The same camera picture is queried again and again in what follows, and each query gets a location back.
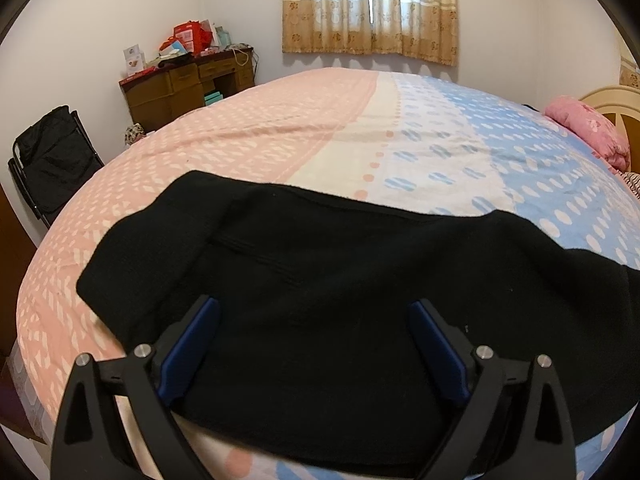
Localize black folding chair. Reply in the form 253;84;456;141
7;105;106;231

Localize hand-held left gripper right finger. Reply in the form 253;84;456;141
406;299;576;480

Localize bed with dotted sheet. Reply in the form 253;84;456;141
10;66;640;480

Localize black pants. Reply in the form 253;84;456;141
76;170;640;478

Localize beige patterned curtain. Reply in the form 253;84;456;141
281;0;459;67
619;40;640;87

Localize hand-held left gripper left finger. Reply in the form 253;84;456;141
50;295;222;480

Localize pink floral quilt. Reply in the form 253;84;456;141
544;95;632;173

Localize cream headboard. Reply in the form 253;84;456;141
579;85;640;161

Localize white printed box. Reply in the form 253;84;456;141
123;45;147;72

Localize black bag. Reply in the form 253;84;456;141
145;55;193;69

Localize red gift bags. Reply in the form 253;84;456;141
172;20;213;56

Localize brown wooden desk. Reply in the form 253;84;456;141
119;47;256;133

